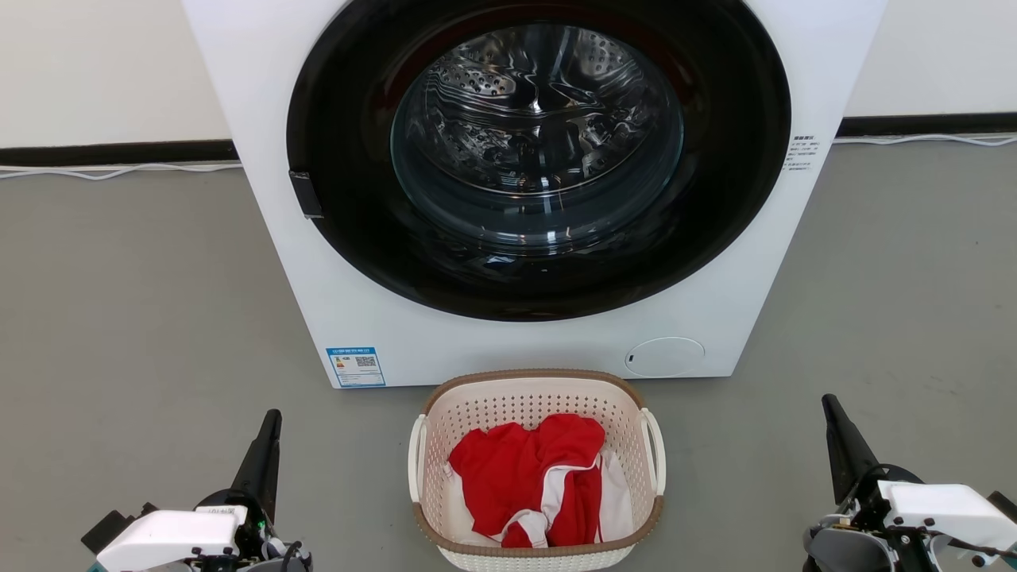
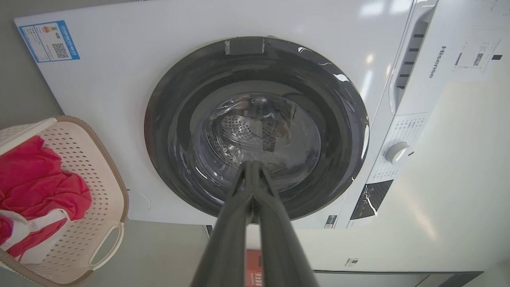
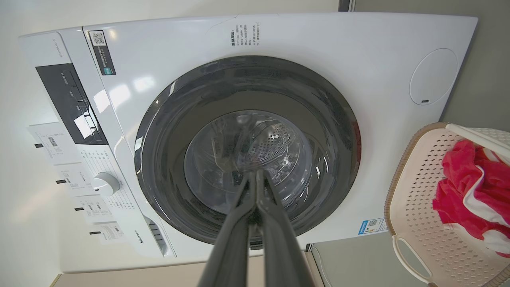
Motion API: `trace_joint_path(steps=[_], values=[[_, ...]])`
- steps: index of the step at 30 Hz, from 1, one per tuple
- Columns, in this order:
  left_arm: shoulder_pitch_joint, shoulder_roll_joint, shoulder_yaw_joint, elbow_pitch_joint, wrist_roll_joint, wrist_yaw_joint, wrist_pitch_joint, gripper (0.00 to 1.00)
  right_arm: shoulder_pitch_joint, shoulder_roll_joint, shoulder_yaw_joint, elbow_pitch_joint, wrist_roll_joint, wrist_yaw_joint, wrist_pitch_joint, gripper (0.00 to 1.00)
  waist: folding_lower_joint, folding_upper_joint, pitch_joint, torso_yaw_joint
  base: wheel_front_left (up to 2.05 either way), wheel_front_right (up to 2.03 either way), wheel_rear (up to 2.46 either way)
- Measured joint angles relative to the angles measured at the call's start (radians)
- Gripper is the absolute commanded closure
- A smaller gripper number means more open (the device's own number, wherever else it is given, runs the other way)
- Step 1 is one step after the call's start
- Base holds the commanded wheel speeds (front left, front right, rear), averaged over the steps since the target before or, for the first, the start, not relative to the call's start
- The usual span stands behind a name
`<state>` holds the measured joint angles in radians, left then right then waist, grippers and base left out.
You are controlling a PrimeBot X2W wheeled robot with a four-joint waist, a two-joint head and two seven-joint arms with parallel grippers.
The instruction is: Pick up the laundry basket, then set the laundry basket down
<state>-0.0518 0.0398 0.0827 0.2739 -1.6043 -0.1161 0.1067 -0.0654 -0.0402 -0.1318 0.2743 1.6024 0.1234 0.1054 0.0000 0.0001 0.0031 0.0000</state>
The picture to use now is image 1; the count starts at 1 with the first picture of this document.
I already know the black washer door handle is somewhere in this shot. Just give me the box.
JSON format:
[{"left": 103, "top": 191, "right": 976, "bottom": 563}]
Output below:
[{"left": 288, "top": 170, "right": 324, "bottom": 219}]

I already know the cream perforated laundry basket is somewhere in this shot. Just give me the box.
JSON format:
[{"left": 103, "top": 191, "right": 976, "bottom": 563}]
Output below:
[{"left": 408, "top": 368, "right": 667, "bottom": 572}]

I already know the red and white garment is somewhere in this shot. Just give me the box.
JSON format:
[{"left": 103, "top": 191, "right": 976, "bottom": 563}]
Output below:
[{"left": 447, "top": 413, "right": 635, "bottom": 549}]

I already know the small printed text sticker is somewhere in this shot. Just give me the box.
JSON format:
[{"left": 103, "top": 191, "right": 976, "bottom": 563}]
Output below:
[{"left": 783, "top": 135, "right": 819, "bottom": 172}]

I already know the white floor cable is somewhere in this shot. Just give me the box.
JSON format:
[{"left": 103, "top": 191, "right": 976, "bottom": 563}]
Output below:
[
  {"left": 0, "top": 162, "right": 243, "bottom": 181},
  {"left": 834, "top": 132, "right": 1017, "bottom": 148}
]

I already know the round black glass washer door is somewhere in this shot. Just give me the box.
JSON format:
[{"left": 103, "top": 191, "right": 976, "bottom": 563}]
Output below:
[{"left": 286, "top": 0, "right": 792, "bottom": 323}]

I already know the thin black right gripper cable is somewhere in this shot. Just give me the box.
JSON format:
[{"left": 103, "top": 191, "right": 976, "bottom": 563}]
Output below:
[{"left": 914, "top": 528, "right": 1017, "bottom": 559}]

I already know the blue energy label sticker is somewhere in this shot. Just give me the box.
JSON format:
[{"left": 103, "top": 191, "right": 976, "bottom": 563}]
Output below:
[{"left": 326, "top": 346, "right": 387, "bottom": 388}]

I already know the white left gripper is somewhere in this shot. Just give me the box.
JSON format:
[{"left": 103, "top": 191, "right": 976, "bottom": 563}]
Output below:
[{"left": 82, "top": 410, "right": 312, "bottom": 572}]

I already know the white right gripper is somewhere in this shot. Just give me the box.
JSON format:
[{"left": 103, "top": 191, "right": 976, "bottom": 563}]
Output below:
[{"left": 802, "top": 394, "right": 1017, "bottom": 572}]

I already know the white front-load washing machine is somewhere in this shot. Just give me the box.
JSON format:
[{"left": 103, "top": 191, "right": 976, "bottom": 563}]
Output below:
[{"left": 181, "top": 0, "right": 888, "bottom": 389}]

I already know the round white filter cover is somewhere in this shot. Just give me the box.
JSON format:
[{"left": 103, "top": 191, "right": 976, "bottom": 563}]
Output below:
[{"left": 625, "top": 337, "right": 706, "bottom": 379}]

